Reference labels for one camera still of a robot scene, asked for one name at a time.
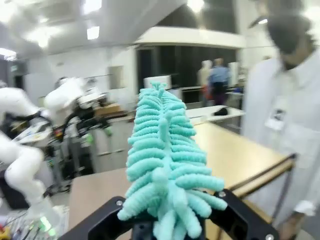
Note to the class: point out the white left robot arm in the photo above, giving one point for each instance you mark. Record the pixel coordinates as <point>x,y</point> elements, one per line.
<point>22,160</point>

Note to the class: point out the black bundle on desk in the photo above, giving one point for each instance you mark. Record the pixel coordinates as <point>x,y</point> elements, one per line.
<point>221,111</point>

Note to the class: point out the ceiling light panel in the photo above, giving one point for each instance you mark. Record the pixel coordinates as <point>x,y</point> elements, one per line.
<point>7,53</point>
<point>92,6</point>
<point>93,32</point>

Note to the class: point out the brown cardboard box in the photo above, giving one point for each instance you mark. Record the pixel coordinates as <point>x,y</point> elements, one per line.
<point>107,108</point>

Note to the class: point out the white desk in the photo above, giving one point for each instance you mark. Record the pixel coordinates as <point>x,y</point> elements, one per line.
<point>200,112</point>

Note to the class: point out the person's left forearm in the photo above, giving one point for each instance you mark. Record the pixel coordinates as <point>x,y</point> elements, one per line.
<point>307,180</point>

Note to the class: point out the teal microfiber duster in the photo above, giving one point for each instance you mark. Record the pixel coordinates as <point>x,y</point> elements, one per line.
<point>160,150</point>

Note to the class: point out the person in blue shirt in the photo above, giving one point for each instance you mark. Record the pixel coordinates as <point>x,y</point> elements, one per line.
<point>219,75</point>

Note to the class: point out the person in white clothes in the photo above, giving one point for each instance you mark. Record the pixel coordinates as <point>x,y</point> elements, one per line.
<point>204,75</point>

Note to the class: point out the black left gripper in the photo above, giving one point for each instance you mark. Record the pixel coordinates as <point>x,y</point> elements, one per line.
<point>85,117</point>

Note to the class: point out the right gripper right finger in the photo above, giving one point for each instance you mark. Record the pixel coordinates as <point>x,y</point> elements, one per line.
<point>237,215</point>

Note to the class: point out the person's left hand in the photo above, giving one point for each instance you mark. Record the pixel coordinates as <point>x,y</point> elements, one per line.
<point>288,226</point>

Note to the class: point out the black and wood shelf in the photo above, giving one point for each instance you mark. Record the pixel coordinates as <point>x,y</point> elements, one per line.
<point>225,150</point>

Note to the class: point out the person in white coat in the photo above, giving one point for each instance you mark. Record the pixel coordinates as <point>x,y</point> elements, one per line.
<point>270,155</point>

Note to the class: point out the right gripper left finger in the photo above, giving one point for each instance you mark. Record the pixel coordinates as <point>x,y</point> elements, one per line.
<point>105,220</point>

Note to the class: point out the white name badge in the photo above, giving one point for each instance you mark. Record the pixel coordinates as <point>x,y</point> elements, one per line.
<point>276,117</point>

